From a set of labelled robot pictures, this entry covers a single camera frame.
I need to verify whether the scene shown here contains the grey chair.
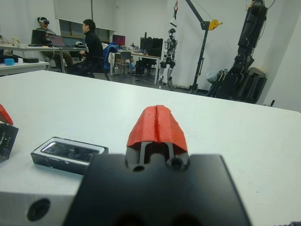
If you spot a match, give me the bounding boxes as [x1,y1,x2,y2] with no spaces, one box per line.
[114,51,133,76]

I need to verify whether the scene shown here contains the black taped box lid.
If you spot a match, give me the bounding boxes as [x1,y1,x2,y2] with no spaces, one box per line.
[0,122,19,163]

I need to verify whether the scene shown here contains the person in black sweater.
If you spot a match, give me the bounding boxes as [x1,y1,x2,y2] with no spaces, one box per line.
[67,18,104,78]

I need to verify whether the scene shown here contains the yellow hoist winch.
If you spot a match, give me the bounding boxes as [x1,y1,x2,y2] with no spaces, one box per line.
[208,19,223,32]

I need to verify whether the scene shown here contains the monitor with red screen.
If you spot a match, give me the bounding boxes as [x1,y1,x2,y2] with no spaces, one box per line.
[112,34,126,47]

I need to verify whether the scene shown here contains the black office chair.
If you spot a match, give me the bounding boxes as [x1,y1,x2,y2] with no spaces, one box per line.
[88,54,111,82]

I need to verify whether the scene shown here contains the white side table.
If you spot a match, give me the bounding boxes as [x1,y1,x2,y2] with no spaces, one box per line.
[0,60,50,76]

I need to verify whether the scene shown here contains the laptop with reddish lid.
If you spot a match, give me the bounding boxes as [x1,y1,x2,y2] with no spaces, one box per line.
[48,34,67,47]

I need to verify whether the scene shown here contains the black box with white insert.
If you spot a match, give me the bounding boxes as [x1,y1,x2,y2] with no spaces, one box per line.
[30,136,110,176]

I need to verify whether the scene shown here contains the silver black humanoid robot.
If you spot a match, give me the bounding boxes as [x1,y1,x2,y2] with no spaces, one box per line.
[159,28,179,92]

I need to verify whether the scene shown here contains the person wearing VR headset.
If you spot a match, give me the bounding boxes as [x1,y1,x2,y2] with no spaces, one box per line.
[35,16,72,69]

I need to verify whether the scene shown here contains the long white desk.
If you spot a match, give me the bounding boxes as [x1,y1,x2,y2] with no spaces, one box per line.
[0,44,89,73]

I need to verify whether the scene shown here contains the black laptop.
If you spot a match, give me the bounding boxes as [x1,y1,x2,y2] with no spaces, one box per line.
[30,29,52,47]

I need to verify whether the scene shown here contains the red hook with white strap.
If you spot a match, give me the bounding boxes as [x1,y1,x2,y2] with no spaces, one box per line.
[169,0,180,27]

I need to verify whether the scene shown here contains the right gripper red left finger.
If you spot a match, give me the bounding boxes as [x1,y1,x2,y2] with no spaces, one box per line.
[125,105,158,170]

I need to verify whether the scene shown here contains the white desk with orange edge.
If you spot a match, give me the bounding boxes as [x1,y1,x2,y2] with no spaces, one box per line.
[116,48,163,85]

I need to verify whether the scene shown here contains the blue office chair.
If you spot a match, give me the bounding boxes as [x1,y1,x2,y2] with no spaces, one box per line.
[102,42,119,73]

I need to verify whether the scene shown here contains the black computer tower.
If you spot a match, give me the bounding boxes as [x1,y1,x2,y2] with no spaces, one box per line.
[135,60,151,77]

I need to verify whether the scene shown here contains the black equipment stack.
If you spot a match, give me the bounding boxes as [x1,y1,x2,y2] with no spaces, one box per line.
[206,0,269,105]

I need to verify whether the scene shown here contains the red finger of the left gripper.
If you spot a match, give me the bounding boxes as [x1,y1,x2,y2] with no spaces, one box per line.
[0,103,14,126]

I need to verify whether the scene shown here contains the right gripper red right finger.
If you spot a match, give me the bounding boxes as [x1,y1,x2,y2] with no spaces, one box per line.
[157,105,190,170]

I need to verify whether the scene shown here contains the white roller blind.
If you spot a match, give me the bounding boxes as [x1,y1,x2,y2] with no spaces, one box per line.
[53,0,118,32]

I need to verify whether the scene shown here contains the black hoist crane stand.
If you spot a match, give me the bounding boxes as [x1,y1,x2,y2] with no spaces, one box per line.
[184,0,224,95]

